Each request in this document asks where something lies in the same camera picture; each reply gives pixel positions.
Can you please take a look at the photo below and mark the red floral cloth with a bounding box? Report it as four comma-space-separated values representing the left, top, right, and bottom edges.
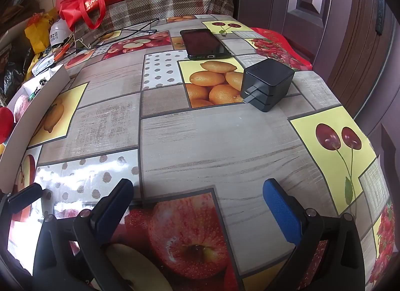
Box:
250, 27, 313, 71

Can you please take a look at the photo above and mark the red plush apple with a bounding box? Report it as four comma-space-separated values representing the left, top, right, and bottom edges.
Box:
0, 106, 16, 143

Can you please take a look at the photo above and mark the black plastic bag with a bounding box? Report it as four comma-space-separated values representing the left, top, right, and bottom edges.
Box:
0, 56, 26, 98

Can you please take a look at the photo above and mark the metal wire stand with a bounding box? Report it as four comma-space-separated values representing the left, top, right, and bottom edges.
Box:
73, 36, 94, 49

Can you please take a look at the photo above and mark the white helmet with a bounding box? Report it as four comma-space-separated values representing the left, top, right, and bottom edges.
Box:
48, 19, 74, 48

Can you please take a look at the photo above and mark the black cable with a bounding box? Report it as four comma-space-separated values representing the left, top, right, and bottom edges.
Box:
97, 19, 158, 43

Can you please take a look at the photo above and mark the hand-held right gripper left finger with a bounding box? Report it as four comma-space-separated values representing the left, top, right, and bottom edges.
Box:
33, 178, 135, 291

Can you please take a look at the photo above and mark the black cube charger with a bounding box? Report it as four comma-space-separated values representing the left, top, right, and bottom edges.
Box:
240, 59, 295, 113

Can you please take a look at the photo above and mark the fruit-print tablecloth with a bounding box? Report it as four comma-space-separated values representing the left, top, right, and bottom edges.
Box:
0, 13, 396, 291

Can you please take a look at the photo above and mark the plaid cloth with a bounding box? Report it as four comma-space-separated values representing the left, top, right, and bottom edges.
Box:
73, 0, 235, 42

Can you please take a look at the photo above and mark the black smartphone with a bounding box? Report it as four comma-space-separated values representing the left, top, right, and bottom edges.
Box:
180, 28, 233, 60

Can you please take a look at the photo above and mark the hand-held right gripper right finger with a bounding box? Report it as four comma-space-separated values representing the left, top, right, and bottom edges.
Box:
262, 178, 366, 291

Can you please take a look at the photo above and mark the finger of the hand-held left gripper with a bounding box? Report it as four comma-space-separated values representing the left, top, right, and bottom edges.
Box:
7, 182, 43, 215

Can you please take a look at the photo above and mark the yellow plastic bag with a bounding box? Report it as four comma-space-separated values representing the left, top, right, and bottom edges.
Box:
24, 8, 60, 54

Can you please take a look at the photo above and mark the white cardboard box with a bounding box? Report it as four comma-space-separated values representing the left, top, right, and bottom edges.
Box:
0, 65, 71, 192

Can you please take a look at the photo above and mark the orange-handled tool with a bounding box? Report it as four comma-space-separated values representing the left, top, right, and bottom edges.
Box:
53, 42, 76, 60

